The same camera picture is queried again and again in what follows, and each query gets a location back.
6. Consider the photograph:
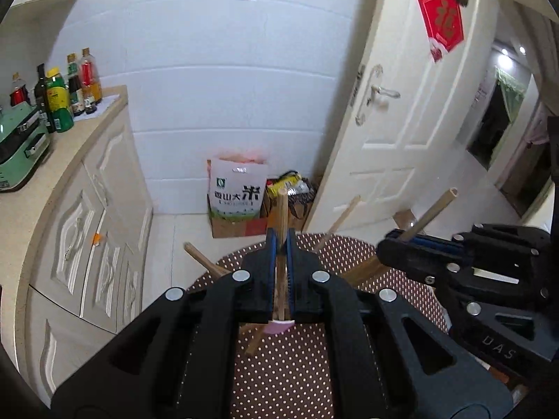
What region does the cardboard box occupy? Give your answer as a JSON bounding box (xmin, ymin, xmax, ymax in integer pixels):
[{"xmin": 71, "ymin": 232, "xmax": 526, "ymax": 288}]
[{"xmin": 212, "ymin": 177, "xmax": 318, "ymax": 240}]

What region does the dark sauce bottle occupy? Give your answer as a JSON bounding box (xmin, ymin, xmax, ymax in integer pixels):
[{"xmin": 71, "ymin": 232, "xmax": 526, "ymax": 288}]
[{"xmin": 65, "ymin": 52, "xmax": 86, "ymax": 117}]

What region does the wooden chopstick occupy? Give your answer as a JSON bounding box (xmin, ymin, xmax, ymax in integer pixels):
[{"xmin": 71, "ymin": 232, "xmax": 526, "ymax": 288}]
[
  {"xmin": 274, "ymin": 189, "xmax": 292, "ymax": 322},
  {"xmin": 311, "ymin": 196, "xmax": 363, "ymax": 253},
  {"xmin": 183, "ymin": 242, "xmax": 232, "ymax": 278},
  {"xmin": 343, "ymin": 188, "xmax": 459, "ymax": 289}
]

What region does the white rice bag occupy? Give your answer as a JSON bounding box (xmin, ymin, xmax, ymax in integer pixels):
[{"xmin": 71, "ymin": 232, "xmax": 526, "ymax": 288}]
[{"xmin": 206, "ymin": 157, "xmax": 270, "ymax": 223}]

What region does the green kitchen appliance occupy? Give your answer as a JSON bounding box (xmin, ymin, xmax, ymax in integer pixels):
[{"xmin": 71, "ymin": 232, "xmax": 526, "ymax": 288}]
[{"xmin": 0, "ymin": 105, "xmax": 52, "ymax": 193}]

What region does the red paper door decoration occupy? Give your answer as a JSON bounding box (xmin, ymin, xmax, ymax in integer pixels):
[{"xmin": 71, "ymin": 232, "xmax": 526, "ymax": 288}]
[{"xmin": 416, "ymin": 0, "xmax": 466, "ymax": 63}]

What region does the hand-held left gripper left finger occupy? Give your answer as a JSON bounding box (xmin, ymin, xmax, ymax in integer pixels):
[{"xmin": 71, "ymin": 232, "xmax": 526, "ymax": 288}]
[{"xmin": 50, "ymin": 228, "xmax": 277, "ymax": 419}]

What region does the dark patterned bag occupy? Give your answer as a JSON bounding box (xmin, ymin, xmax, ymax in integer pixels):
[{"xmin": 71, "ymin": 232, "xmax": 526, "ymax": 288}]
[{"xmin": 286, "ymin": 179, "xmax": 317, "ymax": 221}]

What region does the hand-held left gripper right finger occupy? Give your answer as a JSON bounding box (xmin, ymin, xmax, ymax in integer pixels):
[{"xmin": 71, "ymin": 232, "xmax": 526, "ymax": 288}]
[{"xmin": 286, "ymin": 228, "xmax": 514, "ymax": 419}]

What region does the white kitchen cabinet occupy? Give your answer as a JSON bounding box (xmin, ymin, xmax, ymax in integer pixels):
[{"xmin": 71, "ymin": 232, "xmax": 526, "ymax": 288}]
[{"xmin": 0, "ymin": 85, "xmax": 154, "ymax": 407}]

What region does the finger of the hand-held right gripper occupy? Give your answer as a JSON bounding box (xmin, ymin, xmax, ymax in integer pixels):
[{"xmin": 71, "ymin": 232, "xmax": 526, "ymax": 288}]
[
  {"xmin": 390, "ymin": 223, "xmax": 553, "ymax": 268},
  {"xmin": 377, "ymin": 240, "xmax": 552, "ymax": 307}
]

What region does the green window curtain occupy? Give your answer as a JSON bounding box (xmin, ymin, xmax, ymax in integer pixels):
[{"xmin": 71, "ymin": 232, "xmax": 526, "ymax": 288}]
[{"xmin": 495, "ymin": 67, "xmax": 527, "ymax": 124}]

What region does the white door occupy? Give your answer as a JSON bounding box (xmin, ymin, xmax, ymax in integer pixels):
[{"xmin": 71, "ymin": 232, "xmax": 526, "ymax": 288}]
[{"xmin": 306, "ymin": 0, "xmax": 499, "ymax": 235}]

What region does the yellow packet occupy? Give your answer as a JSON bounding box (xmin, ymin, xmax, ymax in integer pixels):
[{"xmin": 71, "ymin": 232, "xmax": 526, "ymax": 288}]
[{"xmin": 266, "ymin": 173, "xmax": 303, "ymax": 198}]

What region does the pink cup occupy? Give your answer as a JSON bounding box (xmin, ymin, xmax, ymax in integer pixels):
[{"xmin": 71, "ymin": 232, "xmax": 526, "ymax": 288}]
[{"xmin": 266, "ymin": 320, "xmax": 296, "ymax": 338}]

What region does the metal door handle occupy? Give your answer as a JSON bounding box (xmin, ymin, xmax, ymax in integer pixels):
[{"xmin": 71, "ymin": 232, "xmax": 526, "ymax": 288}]
[{"xmin": 355, "ymin": 65, "xmax": 401, "ymax": 125}]

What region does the red capped cola bottle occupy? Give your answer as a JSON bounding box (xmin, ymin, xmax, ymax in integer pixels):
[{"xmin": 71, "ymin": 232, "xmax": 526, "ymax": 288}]
[{"xmin": 10, "ymin": 72, "xmax": 32, "ymax": 106}]

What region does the yellow green oil bottle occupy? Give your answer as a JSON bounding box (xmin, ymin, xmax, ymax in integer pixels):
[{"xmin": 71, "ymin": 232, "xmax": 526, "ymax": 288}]
[{"xmin": 45, "ymin": 67, "xmax": 75, "ymax": 134}]

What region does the red label bottle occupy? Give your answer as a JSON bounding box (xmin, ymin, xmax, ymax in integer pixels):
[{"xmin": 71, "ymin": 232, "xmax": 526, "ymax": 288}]
[{"xmin": 80, "ymin": 47, "xmax": 104, "ymax": 106}]

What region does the dark oil bottle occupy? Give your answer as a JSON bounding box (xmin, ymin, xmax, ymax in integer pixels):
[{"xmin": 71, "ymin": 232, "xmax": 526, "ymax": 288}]
[{"xmin": 35, "ymin": 63, "xmax": 56, "ymax": 134}]

